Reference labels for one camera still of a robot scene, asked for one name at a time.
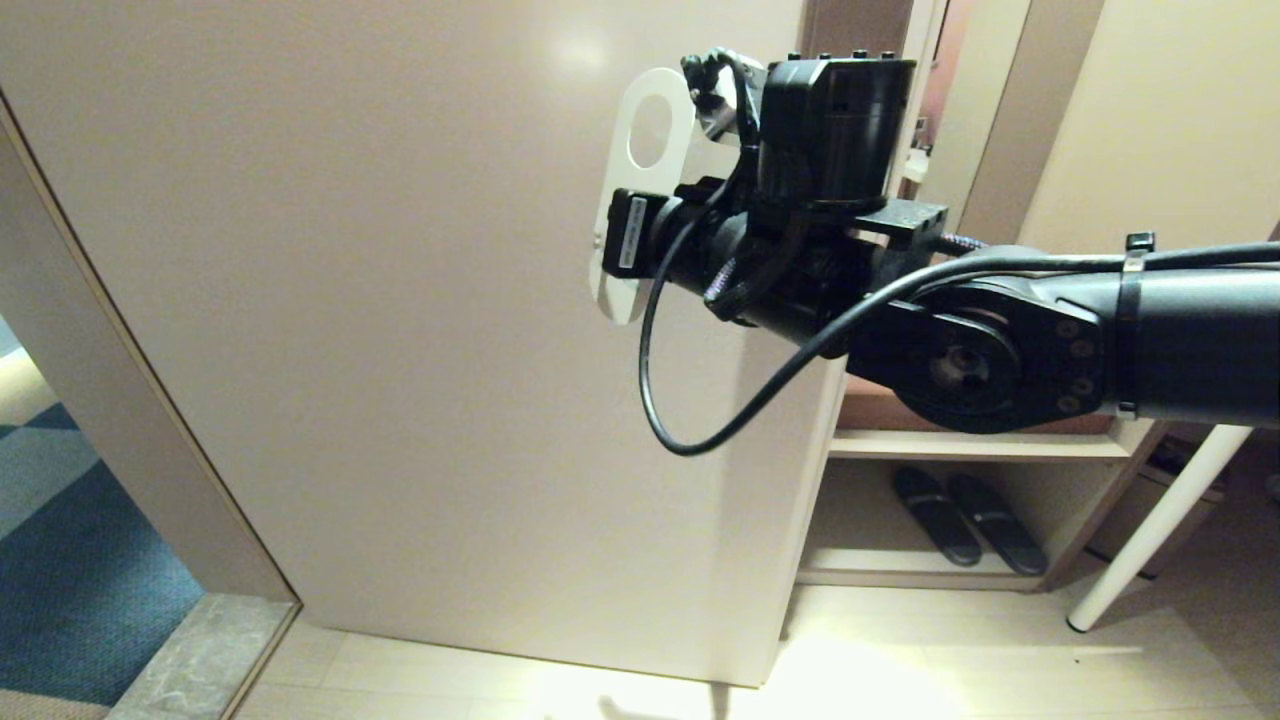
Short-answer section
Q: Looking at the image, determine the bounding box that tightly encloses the white door hanger sign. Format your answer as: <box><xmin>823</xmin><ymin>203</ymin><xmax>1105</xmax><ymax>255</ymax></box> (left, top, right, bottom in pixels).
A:
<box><xmin>590</xmin><ymin>68</ymin><xmax>698</xmax><ymax>327</ymax></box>

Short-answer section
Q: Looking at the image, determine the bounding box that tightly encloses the white table leg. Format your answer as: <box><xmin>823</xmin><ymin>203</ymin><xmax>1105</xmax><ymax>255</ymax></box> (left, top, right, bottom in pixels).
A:
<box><xmin>1065</xmin><ymin>425</ymin><xmax>1256</xmax><ymax>635</ymax></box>

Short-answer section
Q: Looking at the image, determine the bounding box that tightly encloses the dark slipper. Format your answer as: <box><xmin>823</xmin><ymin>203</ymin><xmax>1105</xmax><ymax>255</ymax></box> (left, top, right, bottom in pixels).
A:
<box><xmin>947</xmin><ymin>473</ymin><xmax>1049</xmax><ymax>578</ymax></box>
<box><xmin>891</xmin><ymin>468</ymin><xmax>983</xmax><ymax>569</ymax></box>

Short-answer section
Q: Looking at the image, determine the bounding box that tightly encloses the cream bench shelf unit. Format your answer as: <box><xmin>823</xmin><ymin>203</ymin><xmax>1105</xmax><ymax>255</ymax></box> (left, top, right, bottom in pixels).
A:
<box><xmin>795</xmin><ymin>420</ymin><xmax>1171</xmax><ymax>593</ymax></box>

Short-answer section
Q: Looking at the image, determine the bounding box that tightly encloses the smooth black right arm cable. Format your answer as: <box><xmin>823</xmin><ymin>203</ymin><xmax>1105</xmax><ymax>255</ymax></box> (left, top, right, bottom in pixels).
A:
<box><xmin>638</xmin><ymin>50</ymin><xmax>1280</xmax><ymax>458</ymax></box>

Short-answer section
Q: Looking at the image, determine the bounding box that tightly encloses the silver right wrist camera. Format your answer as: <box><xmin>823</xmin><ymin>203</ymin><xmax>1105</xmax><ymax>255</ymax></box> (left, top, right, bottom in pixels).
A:
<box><xmin>683</xmin><ymin>48</ymin><xmax>769</xmax><ymax>141</ymax></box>

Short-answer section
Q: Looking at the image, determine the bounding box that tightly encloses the brown door lock plate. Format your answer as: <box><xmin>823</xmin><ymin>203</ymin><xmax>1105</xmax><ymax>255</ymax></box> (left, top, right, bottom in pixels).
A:
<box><xmin>800</xmin><ymin>0</ymin><xmax>913</xmax><ymax>61</ymax></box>

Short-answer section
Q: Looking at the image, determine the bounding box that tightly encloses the white room door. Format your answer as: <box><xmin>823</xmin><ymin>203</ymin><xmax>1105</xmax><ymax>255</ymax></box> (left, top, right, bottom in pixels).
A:
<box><xmin>0</xmin><ymin>0</ymin><xmax>906</xmax><ymax>691</ymax></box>

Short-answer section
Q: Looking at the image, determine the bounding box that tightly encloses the taupe framed wall mirror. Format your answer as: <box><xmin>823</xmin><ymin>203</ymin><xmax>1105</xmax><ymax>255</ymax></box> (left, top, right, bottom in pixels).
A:
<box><xmin>880</xmin><ymin>0</ymin><xmax>1106</xmax><ymax>251</ymax></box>

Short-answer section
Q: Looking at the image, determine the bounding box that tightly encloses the brown bench cushion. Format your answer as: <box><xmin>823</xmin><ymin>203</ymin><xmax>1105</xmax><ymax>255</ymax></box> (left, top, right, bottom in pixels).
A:
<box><xmin>840</xmin><ymin>375</ymin><xmax>1116</xmax><ymax>437</ymax></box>

